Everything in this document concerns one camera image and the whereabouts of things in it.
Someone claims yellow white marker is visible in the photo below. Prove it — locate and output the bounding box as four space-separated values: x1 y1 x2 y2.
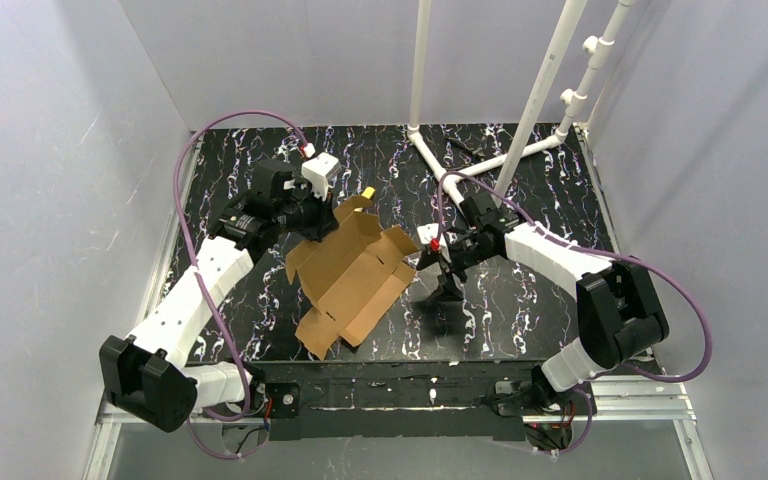
355 187 376 211

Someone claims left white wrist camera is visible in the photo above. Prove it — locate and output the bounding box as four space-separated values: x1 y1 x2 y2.
301 143 341 199

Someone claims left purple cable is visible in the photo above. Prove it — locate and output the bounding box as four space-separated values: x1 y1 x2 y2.
173 109 312 461

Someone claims white PVC pipe frame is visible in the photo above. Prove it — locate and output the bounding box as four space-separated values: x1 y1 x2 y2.
407 0 637 207

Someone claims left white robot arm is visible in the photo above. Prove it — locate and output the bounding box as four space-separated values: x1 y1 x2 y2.
99 153 341 432

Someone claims purple cable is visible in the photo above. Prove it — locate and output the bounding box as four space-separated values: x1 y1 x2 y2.
436 172 715 458
173 109 312 461

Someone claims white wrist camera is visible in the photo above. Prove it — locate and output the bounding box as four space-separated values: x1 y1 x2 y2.
301 143 341 199
417 223 450 269

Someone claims aluminium base frame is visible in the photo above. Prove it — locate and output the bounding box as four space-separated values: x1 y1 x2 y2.
83 132 717 480

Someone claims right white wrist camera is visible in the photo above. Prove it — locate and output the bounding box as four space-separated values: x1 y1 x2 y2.
417 223 450 269

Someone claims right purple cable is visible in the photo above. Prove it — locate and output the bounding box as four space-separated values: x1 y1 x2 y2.
436 172 715 458

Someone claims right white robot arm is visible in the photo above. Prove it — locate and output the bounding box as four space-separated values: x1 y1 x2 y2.
417 194 669 416

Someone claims brown cardboard box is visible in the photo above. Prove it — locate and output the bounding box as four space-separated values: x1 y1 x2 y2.
285 195 418 360

